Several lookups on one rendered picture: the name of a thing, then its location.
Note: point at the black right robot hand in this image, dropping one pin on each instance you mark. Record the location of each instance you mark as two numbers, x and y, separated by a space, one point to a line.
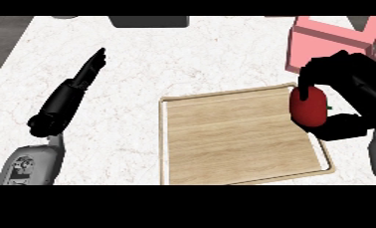
352 82

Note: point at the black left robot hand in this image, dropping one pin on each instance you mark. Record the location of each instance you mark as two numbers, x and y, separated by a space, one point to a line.
62 101

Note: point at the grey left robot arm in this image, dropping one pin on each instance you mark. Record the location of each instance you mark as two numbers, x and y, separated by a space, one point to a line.
30 164

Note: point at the pink cardboard box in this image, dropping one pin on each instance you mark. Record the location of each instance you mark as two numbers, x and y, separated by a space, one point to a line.
324 44

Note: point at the pale wooden tray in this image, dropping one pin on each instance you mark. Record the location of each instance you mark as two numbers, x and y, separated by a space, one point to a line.
242 139

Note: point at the dark grey appliance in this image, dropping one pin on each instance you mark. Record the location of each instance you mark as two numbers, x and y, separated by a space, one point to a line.
149 21

